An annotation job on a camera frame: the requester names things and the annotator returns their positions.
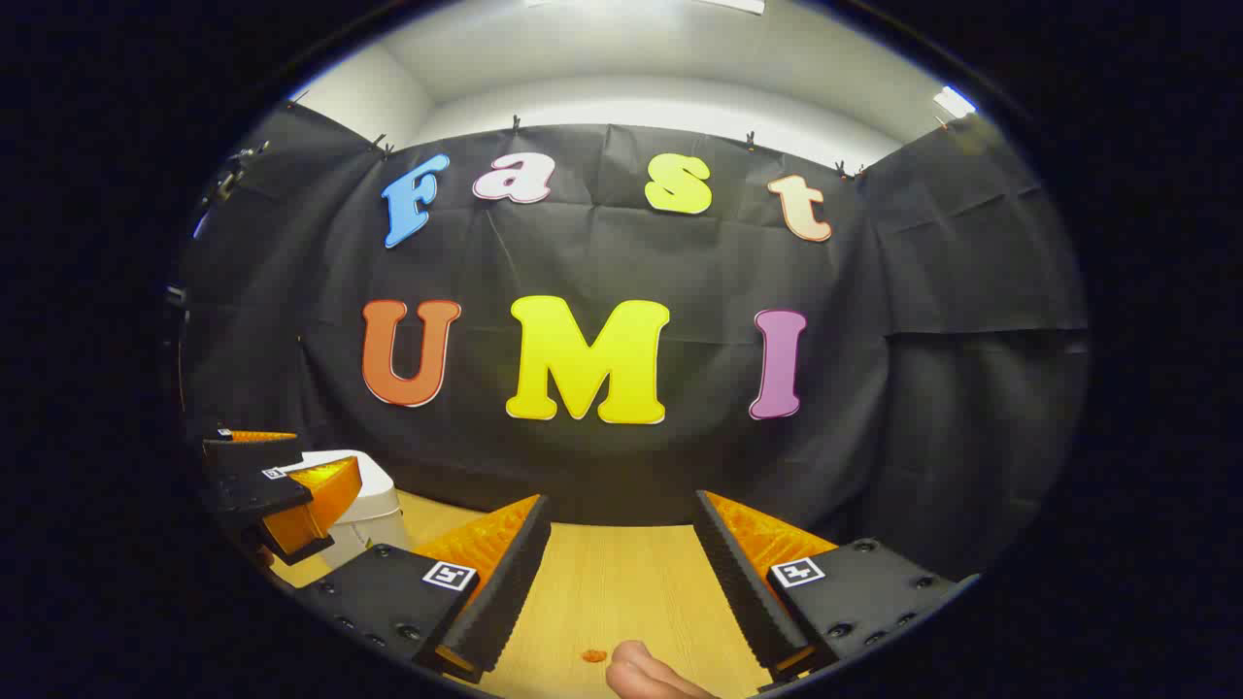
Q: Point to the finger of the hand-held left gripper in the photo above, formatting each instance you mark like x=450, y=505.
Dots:
x=243, y=454
x=252, y=490

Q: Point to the orange paper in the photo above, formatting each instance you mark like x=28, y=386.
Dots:
x=592, y=656

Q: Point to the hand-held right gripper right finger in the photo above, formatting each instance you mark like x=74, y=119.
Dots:
x=738, y=582

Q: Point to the ceiling light panel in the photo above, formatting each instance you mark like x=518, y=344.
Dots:
x=954, y=101
x=728, y=5

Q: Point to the black backdrop cloth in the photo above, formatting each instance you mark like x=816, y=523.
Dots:
x=621, y=252

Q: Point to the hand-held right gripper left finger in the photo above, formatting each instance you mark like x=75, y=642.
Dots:
x=505, y=582

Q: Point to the wooden desktop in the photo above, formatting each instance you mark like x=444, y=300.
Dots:
x=621, y=582

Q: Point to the white desktop garbage bin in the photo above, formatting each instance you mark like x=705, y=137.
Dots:
x=374, y=505

